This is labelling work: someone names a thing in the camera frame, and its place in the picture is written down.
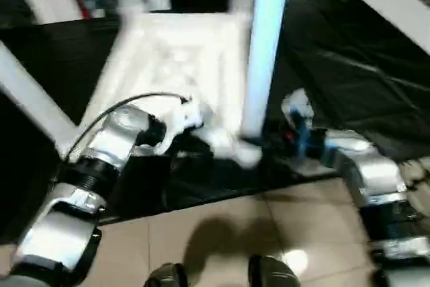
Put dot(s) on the white leg with black mark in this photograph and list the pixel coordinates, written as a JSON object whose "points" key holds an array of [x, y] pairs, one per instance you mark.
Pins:
{"points": [[265, 48]]}

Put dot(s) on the white plastic table top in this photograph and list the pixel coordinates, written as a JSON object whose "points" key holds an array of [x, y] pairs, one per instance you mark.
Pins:
{"points": [[168, 48]]}

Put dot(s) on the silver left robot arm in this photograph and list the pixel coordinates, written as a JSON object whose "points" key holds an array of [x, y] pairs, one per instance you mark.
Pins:
{"points": [[111, 139]]}

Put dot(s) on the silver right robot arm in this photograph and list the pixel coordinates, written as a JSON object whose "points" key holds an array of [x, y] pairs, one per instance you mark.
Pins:
{"points": [[376, 172]]}

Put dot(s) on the black work mat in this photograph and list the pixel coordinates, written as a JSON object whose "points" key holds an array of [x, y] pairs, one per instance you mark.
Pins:
{"points": [[352, 65]]}

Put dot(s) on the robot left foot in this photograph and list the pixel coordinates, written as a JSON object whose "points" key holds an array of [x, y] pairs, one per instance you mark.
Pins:
{"points": [[166, 275]]}

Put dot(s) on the white flat board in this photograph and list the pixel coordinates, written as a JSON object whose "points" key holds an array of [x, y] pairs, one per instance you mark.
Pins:
{"points": [[396, 11]]}

